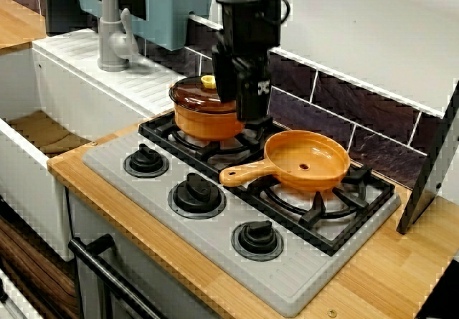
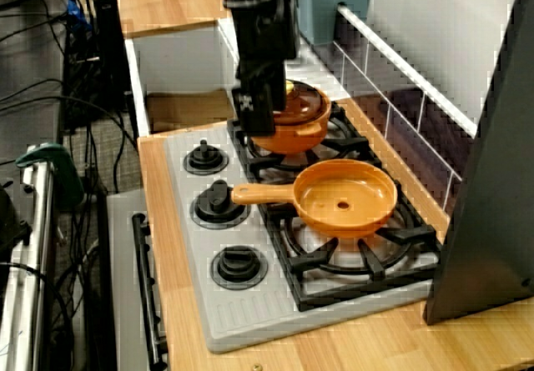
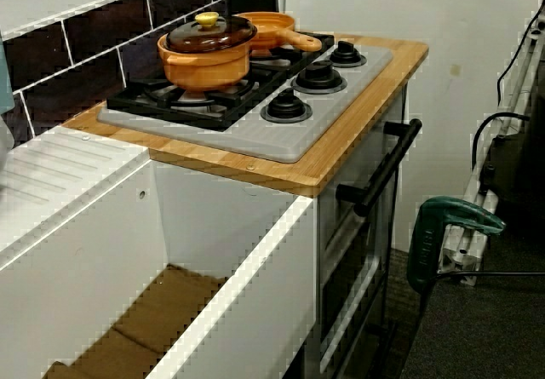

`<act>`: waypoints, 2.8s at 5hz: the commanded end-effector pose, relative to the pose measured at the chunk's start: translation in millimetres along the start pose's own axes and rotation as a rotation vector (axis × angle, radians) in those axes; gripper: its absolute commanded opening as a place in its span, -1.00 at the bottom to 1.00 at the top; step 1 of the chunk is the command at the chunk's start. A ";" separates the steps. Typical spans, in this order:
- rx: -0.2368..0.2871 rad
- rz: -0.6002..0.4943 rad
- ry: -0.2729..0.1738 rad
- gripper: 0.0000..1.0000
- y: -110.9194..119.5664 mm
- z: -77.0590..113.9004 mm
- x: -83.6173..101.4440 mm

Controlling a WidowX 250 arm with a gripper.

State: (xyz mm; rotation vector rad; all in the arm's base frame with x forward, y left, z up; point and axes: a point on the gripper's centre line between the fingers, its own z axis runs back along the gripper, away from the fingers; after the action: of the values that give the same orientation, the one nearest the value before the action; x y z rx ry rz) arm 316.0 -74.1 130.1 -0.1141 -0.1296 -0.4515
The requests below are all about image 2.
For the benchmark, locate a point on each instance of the black burner grate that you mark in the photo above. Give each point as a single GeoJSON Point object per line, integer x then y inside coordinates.
{"type": "Point", "coordinates": [352, 143]}
{"type": "Point", "coordinates": [354, 292]}

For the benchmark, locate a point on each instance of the grey stove top plate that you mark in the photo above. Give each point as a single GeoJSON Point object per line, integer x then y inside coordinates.
{"type": "Point", "coordinates": [250, 317]}

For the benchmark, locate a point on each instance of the brown transparent lid yellow knob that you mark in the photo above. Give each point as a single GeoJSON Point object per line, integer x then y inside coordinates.
{"type": "Point", "coordinates": [304, 104]}

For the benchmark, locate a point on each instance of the white sink basin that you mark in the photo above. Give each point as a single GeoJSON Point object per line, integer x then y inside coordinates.
{"type": "Point", "coordinates": [179, 66]}

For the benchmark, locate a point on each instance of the wooden kitchen countertop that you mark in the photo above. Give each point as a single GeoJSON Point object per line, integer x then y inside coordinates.
{"type": "Point", "coordinates": [167, 242]}

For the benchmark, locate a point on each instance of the black computer tower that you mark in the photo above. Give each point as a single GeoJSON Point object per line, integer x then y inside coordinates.
{"type": "Point", "coordinates": [110, 46]}

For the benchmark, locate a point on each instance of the green clamp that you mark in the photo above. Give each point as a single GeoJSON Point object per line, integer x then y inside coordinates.
{"type": "Point", "coordinates": [67, 171]}

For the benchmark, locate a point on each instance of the toy oven front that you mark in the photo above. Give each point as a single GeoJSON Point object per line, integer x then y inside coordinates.
{"type": "Point", "coordinates": [121, 262]}

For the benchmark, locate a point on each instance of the orange frying pan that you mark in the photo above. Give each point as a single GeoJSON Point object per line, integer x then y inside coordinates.
{"type": "Point", "coordinates": [325, 196]}

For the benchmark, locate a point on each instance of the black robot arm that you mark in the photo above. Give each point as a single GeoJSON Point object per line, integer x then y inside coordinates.
{"type": "Point", "coordinates": [263, 33]}

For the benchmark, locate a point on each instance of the orange plastic pot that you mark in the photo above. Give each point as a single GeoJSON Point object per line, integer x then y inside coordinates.
{"type": "Point", "coordinates": [300, 137]}

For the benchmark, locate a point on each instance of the teal box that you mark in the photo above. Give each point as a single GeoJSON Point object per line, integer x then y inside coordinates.
{"type": "Point", "coordinates": [334, 4]}

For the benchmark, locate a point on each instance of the blue plastic object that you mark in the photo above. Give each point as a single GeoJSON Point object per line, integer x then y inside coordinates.
{"type": "Point", "coordinates": [77, 14]}

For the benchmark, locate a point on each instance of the black device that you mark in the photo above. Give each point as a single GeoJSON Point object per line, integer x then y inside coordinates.
{"type": "Point", "coordinates": [12, 221]}

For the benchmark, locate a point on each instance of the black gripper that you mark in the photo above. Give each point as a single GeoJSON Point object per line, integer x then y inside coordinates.
{"type": "Point", "coordinates": [258, 71]}

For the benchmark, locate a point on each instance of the dark tile backsplash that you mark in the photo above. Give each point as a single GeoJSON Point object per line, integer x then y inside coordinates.
{"type": "Point", "coordinates": [417, 146]}

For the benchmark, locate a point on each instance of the aluminium frame rail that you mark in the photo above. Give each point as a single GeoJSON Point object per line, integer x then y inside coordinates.
{"type": "Point", "coordinates": [29, 262]}

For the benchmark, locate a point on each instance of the black stove knob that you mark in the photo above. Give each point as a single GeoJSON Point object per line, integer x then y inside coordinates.
{"type": "Point", "coordinates": [213, 210]}
{"type": "Point", "coordinates": [238, 264]}
{"type": "Point", "coordinates": [204, 156]}

